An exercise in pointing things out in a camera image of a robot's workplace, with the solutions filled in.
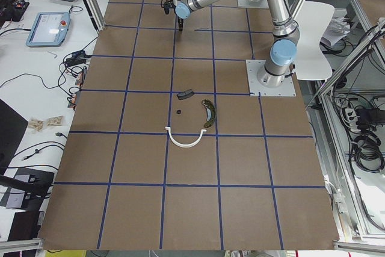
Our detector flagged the white curved plastic bracket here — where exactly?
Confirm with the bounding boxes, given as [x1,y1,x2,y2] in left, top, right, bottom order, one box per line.
[164,126,207,149]

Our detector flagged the white plastic chair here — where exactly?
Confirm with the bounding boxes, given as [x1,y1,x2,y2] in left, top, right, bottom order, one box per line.
[294,1,334,81]

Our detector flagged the brown paper table cover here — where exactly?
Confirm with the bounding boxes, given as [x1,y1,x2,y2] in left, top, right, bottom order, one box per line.
[40,0,339,250]

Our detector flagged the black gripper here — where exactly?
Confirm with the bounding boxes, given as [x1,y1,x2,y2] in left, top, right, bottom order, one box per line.
[177,17,183,31]

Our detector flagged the olive brake shoe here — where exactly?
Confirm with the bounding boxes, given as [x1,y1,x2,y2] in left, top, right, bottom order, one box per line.
[202,99,217,129]

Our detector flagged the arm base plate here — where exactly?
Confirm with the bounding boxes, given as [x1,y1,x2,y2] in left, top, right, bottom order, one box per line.
[237,0,268,9]
[245,60,296,98]

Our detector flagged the blue teach pendant near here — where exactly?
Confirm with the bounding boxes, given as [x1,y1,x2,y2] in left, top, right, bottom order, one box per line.
[26,11,71,48]

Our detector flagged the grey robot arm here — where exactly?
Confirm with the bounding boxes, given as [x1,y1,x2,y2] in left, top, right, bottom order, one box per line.
[163,0,300,88]

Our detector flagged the black brake pad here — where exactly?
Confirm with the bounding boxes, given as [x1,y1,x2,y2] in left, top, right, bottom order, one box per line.
[177,89,194,101]

